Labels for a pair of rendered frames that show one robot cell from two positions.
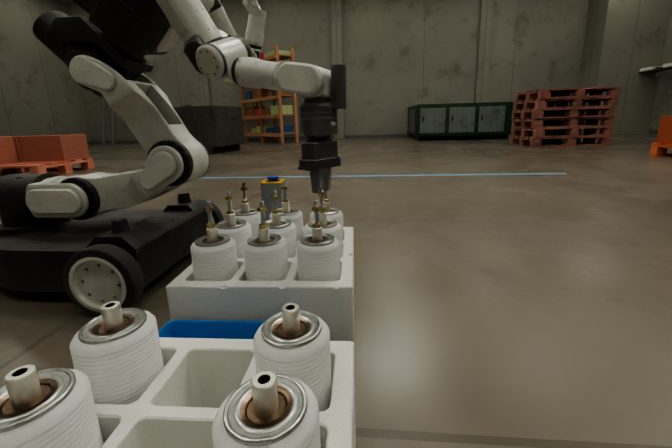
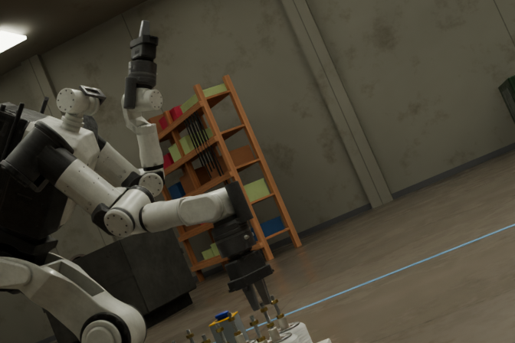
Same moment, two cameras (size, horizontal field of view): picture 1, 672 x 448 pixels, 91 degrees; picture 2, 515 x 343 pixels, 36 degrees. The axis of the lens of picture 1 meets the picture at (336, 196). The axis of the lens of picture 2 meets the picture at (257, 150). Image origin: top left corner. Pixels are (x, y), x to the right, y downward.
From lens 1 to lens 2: 1.09 m
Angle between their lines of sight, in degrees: 19
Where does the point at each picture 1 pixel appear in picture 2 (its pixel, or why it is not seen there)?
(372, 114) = (431, 129)
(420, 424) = not seen: outside the picture
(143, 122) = (67, 304)
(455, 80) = not seen: outside the picture
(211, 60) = (119, 221)
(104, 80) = (20, 275)
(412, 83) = (486, 38)
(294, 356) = not seen: outside the picture
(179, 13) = (80, 191)
